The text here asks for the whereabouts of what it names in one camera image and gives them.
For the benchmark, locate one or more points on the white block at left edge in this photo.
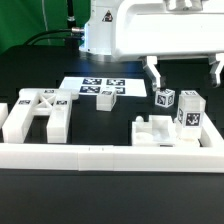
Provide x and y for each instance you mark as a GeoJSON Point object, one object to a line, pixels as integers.
{"type": "Point", "coordinates": [3, 113]}

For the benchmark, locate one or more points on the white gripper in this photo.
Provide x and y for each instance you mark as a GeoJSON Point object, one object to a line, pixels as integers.
{"type": "Point", "coordinates": [159, 28]}

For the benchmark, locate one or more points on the white marker sheet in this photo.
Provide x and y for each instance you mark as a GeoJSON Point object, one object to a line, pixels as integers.
{"type": "Point", "coordinates": [93, 85]}

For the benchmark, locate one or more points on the white chair seat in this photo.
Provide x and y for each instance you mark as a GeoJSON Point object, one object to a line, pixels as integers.
{"type": "Point", "coordinates": [158, 131]}

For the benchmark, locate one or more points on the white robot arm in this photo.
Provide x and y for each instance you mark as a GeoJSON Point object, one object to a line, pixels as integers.
{"type": "Point", "coordinates": [98, 31]}

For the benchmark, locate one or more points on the white chair back frame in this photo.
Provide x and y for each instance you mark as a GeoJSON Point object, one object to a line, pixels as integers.
{"type": "Point", "coordinates": [54, 103]}

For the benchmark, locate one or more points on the white U-shaped fence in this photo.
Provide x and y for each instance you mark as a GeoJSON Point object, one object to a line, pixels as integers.
{"type": "Point", "coordinates": [209, 157]}

